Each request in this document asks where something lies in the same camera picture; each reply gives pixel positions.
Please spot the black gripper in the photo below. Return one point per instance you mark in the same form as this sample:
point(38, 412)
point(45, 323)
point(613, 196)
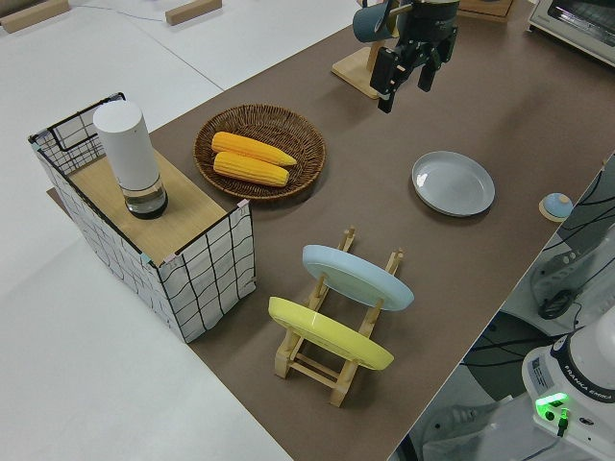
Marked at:
point(432, 21)

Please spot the white toaster oven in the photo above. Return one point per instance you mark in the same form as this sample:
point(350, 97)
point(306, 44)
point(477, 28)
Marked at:
point(576, 24)

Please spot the wooden block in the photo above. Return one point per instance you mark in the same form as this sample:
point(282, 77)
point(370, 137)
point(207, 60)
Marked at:
point(192, 12)
point(33, 18)

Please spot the brown table mat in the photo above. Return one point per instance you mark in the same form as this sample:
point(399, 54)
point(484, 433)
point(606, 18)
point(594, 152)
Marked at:
point(384, 216)

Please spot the wooden plate rack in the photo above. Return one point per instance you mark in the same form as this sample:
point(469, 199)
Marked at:
point(314, 367)

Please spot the gray adapter box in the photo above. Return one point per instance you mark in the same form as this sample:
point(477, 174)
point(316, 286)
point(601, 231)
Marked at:
point(567, 261)

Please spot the wooden shelf box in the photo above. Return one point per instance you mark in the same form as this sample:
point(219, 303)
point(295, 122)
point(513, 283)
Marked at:
point(187, 211)

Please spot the brown wicker basket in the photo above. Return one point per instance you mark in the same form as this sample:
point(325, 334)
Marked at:
point(298, 129)

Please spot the yellow corn cob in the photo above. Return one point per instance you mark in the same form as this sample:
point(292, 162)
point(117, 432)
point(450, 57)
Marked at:
point(250, 146)
point(250, 170)

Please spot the blue service bell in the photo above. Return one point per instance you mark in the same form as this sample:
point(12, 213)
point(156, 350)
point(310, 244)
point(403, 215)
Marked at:
point(556, 205)

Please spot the dark teal mug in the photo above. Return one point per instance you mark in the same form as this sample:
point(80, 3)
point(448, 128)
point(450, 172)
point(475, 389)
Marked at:
point(372, 24)

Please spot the gray plate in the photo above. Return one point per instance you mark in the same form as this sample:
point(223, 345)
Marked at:
point(454, 185)

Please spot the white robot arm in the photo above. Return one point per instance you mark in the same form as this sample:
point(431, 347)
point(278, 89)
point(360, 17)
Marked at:
point(586, 365)

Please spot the light blue plate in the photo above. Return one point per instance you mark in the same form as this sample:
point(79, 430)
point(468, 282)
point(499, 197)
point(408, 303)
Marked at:
point(355, 276)

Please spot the yellow plate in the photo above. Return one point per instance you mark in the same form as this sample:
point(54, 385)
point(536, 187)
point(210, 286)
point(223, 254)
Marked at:
point(327, 331)

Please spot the wooden mug tree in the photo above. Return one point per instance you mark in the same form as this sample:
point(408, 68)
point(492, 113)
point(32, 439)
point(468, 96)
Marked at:
point(355, 67)

